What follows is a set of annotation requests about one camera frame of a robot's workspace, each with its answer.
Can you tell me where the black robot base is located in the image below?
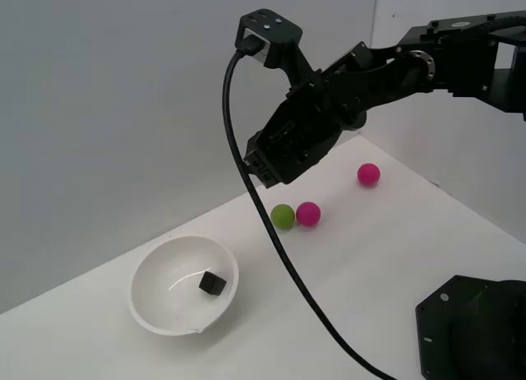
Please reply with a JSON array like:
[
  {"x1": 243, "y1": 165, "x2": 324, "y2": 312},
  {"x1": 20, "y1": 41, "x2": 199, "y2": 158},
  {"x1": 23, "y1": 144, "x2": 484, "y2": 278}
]
[{"x1": 414, "y1": 274, "x2": 526, "y2": 380}]

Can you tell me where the small black box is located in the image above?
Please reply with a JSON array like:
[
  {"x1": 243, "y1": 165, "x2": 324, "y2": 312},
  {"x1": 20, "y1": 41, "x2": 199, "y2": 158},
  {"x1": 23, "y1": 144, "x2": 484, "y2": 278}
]
[{"x1": 197, "y1": 271, "x2": 228, "y2": 297}]

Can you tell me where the black camera cable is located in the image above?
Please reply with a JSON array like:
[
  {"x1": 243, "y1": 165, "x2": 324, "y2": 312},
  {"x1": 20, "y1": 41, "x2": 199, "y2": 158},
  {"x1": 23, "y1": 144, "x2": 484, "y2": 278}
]
[{"x1": 221, "y1": 38, "x2": 398, "y2": 380}]

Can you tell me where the pink ball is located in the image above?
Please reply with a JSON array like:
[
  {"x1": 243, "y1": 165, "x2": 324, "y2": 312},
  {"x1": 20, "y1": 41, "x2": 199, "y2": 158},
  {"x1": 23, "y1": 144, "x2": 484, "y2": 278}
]
[
  {"x1": 295, "y1": 201, "x2": 321, "y2": 229},
  {"x1": 356, "y1": 162, "x2": 381, "y2": 188}
]

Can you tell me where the white bowl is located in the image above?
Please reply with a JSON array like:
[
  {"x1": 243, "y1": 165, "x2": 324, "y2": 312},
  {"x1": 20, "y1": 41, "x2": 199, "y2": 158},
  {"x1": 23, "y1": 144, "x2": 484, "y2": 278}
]
[{"x1": 129, "y1": 234, "x2": 240, "y2": 337}]

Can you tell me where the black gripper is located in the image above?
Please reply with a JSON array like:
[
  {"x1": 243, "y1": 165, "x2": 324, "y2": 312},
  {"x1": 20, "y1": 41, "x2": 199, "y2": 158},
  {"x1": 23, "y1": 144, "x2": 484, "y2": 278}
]
[{"x1": 242, "y1": 41, "x2": 373, "y2": 190}]

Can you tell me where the green ball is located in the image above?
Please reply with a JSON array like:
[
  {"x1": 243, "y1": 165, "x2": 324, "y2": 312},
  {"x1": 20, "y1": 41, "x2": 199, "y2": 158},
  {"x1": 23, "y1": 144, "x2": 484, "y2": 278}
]
[{"x1": 270, "y1": 203, "x2": 296, "y2": 232}]

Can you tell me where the black gripper-mounted camera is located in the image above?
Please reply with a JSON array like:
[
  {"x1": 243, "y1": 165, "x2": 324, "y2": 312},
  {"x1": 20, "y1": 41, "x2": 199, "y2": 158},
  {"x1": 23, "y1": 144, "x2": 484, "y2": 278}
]
[{"x1": 234, "y1": 10, "x2": 304, "y2": 71}]

